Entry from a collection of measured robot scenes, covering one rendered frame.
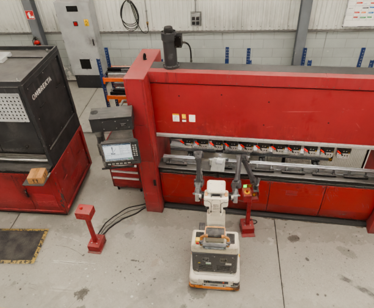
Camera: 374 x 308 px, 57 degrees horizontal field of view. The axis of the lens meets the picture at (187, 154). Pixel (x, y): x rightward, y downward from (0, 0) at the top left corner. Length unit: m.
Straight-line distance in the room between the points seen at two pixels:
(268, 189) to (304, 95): 1.46
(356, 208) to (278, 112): 1.88
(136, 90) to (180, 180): 1.57
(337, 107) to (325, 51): 4.48
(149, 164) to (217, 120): 1.14
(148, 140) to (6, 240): 2.68
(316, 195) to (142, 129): 2.53
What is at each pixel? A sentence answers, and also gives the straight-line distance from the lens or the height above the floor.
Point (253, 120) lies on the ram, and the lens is 4.34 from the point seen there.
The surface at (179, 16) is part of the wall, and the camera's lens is 8.22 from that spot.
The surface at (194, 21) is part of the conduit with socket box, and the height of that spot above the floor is 1.54.
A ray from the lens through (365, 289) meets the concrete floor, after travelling 5.07.
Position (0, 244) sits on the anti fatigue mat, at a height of 0.01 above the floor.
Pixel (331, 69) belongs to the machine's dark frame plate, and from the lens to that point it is 4.29.
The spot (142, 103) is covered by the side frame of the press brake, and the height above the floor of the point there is 1.98.
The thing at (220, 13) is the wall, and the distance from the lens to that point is 8.14.
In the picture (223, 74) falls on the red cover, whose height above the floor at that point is 2.29.
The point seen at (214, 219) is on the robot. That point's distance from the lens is 4.23.
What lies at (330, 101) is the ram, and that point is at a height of 2.00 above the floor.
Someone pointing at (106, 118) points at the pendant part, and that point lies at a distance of 4.08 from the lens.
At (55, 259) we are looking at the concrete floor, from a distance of 5.34.
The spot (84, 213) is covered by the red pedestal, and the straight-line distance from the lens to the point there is 4.62.
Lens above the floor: 4.10
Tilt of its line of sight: 40 degrees down
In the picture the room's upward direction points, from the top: 4 degrees counter-clockwise
